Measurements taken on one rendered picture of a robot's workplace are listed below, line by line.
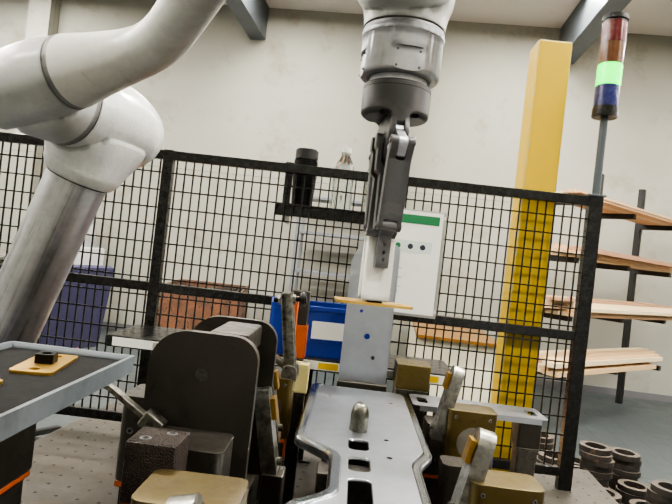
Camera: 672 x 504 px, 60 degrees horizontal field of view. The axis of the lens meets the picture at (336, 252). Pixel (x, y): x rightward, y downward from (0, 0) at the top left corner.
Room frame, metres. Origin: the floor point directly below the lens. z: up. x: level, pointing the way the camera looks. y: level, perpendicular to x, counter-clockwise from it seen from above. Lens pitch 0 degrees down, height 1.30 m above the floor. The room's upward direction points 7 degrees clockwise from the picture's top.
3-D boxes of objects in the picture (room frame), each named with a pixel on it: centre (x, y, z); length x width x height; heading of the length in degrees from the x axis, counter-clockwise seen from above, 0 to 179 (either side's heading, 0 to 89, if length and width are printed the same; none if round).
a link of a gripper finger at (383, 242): (0.61, -0.05, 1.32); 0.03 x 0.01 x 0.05; 7
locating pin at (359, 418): (1.01, -0.07, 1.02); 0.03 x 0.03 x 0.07
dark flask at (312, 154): (1.78, 0.12, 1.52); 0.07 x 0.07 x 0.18
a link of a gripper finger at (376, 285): (0.62, -0.05, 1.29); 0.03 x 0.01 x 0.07; 97
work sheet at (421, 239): (1.68, -0.19, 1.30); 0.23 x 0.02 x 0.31; 88
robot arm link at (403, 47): (0.64, -0.05, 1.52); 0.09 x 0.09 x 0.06
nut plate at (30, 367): (0.57, 0.27, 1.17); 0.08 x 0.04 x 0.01; 8
